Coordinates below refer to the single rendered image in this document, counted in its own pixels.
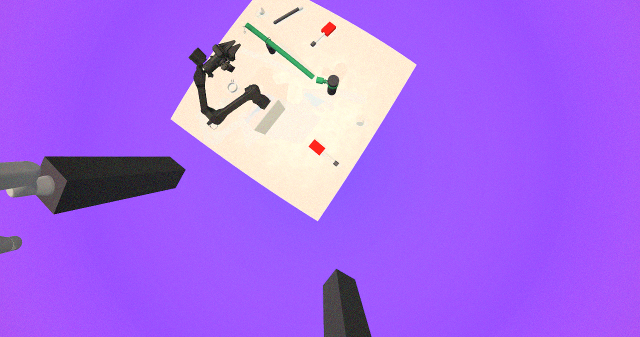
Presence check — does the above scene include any green cup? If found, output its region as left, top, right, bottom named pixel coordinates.
left=315, top=76, right=339, bottom=90

